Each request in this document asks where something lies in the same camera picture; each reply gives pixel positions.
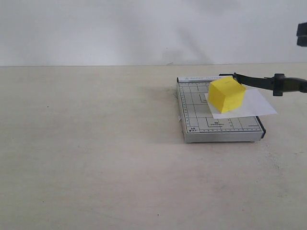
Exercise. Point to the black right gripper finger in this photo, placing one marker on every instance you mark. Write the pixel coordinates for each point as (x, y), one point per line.
(301, 34)

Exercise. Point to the black cutter blade arm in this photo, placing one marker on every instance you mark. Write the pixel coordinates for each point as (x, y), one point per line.
(278, 84)

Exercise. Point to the white paper sheet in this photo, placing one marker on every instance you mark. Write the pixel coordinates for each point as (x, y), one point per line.
(253, 104)

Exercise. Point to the yellow cube block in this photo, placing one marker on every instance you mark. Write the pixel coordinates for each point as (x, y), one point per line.
(226, 94)

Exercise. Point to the grey paper cutter base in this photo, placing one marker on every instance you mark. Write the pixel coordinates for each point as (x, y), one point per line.
(198, 123)

